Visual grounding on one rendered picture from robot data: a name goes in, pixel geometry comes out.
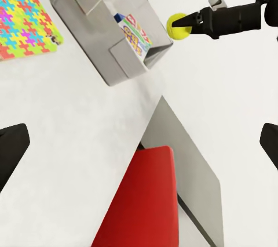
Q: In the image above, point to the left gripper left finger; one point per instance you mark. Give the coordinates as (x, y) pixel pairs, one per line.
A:
(14, 141)

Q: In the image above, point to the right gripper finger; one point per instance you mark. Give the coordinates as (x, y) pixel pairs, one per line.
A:
(198, 29)
(193, 19)

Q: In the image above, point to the tennis ball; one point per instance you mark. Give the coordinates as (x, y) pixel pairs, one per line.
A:
(177, 33)

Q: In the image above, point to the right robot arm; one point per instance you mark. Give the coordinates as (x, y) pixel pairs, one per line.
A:
(217, 19)

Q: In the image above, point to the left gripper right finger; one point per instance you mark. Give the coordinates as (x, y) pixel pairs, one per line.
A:
(269, 141)

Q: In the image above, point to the board game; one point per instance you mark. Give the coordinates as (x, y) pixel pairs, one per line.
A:
(136, 36)
(118, 17)

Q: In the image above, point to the jigsaw puzzle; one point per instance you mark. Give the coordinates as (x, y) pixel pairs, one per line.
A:
(25, 28)

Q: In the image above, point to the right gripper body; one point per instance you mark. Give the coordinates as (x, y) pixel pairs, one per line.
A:
(222, 22)

